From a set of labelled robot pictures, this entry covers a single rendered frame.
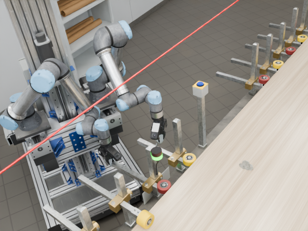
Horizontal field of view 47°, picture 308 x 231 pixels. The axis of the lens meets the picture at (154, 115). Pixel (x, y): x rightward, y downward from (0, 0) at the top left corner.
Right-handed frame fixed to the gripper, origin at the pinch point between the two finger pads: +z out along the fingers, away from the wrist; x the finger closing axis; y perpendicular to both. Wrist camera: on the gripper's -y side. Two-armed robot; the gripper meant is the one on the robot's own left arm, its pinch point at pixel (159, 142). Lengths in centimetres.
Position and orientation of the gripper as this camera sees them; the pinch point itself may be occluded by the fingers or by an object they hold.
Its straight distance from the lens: 218.6
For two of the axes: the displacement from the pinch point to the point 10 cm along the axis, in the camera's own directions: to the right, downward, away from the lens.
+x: -9.4, -1.2, 3.2
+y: 3.2, -6.2, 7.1
